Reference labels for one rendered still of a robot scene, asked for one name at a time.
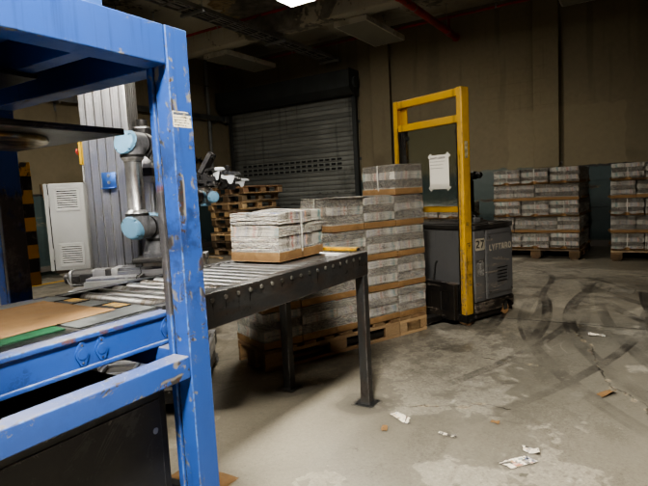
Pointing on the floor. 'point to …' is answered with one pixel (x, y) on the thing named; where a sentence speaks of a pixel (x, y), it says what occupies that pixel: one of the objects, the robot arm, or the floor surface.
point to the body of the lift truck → (445, 271)
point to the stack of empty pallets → (237, 210)
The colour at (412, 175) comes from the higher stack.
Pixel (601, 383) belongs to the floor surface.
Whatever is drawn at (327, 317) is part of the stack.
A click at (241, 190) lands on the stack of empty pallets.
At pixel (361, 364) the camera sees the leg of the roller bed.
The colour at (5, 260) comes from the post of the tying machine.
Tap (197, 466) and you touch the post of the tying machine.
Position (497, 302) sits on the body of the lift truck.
